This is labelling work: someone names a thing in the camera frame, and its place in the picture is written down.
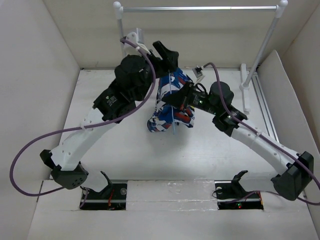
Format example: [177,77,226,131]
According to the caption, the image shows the blue patterned trousers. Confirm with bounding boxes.
[146,66,197,133]

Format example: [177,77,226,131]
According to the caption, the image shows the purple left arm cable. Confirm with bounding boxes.
[9,38,157,208]

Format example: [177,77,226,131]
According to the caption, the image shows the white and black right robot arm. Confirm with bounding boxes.
[162,82,314,201]

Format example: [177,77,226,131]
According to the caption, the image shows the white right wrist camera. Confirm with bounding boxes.
[192,66,205,84]

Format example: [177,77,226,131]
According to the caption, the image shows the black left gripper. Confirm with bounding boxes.
[132,42,178,102]

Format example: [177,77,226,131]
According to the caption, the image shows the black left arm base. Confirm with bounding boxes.
[79,181,128,211]

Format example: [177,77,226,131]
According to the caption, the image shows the white clothes rack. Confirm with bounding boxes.
[112,0,288,114]

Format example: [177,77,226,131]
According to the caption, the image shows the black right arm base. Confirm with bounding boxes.
[211,170,264,210]

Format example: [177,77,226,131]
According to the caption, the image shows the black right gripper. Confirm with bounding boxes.
[162,80,220,116]

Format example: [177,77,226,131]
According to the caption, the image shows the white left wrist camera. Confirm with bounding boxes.
[120,28,151,57]

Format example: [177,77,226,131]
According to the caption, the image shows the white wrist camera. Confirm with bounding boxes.
[120,28,151,57]
[192,66,205,84]

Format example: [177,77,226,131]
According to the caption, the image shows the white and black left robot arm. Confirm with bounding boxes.
[40,41,179,199]

